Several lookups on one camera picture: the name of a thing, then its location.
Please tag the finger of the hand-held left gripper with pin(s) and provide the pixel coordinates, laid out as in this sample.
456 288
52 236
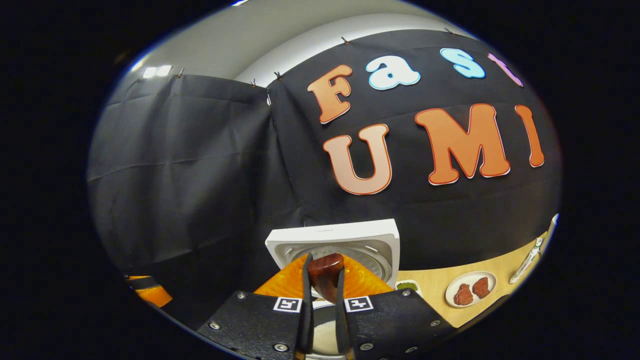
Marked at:
155 296

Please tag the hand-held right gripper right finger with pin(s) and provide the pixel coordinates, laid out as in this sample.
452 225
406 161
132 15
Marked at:
341 320

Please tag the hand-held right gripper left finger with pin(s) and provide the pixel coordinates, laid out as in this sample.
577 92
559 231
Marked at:
307 320

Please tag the brown wooden spoon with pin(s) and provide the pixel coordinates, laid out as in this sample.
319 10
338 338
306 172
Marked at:
325 272

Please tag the white rice cooker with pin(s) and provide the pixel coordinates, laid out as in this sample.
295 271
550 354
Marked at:
330 235

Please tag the white divided condiment dish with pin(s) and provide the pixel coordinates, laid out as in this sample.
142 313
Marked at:
407 286

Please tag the red meat piece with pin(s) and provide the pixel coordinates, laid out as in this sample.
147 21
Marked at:
463 295
481 287

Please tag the white round plate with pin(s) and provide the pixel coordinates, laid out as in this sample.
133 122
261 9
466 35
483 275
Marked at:
487 302

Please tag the white drink bottle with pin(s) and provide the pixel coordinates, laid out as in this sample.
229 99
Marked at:
527 260

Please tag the ceiling light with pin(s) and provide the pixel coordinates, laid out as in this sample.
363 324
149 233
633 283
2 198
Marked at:
157 71

